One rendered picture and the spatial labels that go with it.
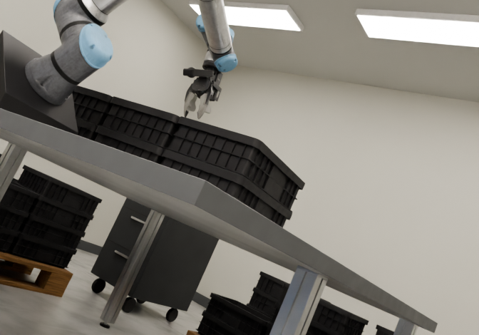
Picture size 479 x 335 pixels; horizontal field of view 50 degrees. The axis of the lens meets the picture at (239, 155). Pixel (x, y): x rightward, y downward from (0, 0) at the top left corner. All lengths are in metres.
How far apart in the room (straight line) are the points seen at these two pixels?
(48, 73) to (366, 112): 4.23
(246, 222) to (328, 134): 4.66
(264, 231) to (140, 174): 0.24
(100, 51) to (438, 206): 3.83
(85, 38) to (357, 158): 4.04
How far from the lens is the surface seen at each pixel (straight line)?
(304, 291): 1.26
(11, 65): 1.60
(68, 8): 1.64
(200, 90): 1.82
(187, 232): 3.59
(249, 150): 1.42
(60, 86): 1.59
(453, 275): 4.72
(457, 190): 4.90
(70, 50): 1.55
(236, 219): 0.83
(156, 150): 1.57
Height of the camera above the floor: 0.62
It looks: 10 degrees up
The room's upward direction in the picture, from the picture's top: 24 degrees clockwise
